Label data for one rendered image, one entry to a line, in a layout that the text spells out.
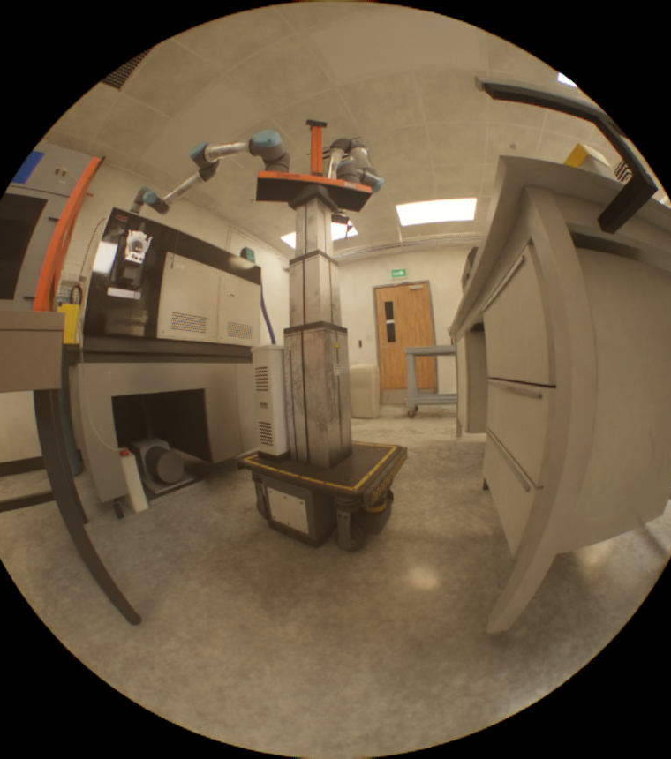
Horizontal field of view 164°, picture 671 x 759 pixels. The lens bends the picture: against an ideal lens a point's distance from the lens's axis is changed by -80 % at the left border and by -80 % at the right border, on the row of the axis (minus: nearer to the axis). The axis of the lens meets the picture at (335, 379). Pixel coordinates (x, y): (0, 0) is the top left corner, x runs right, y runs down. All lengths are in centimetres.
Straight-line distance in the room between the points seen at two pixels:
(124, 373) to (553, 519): 131
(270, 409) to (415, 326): 358
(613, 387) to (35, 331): 96
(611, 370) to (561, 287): 22
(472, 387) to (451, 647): 130
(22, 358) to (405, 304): 431
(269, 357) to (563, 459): 81
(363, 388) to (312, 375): 221
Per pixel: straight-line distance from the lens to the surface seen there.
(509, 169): 42
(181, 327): 133
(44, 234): 64
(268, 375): 82
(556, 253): 39
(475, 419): 152
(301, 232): 101
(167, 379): 118
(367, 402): 296
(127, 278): 121
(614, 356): 54
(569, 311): 37
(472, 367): 149
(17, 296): 59
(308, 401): 78
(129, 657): 76
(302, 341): 80
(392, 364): 414
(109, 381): 109
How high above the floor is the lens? 59
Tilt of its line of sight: 1 degrees down
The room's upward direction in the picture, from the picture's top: 3 degrees counter-clockwise
